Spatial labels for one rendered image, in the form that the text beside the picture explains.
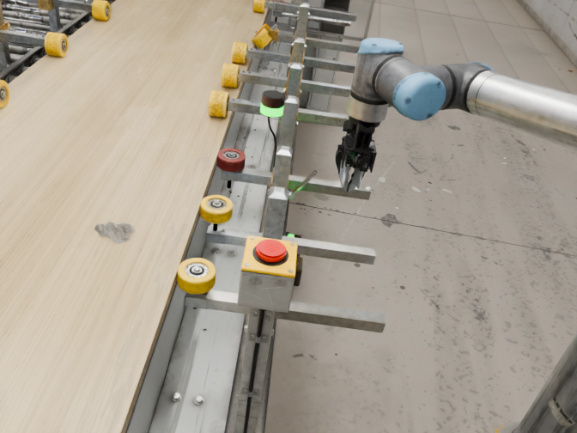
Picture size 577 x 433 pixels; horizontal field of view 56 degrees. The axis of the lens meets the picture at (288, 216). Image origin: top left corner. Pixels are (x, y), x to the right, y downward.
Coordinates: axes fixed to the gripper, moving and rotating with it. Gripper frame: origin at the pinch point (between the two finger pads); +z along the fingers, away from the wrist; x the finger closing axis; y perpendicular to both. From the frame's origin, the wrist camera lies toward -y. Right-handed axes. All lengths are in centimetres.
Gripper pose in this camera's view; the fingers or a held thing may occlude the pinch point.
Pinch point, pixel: (348, 186)
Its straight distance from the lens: 136.3
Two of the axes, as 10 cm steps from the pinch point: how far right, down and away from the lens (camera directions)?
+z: -1.3, 8.1, 5.8
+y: -0.4, 5.8, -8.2
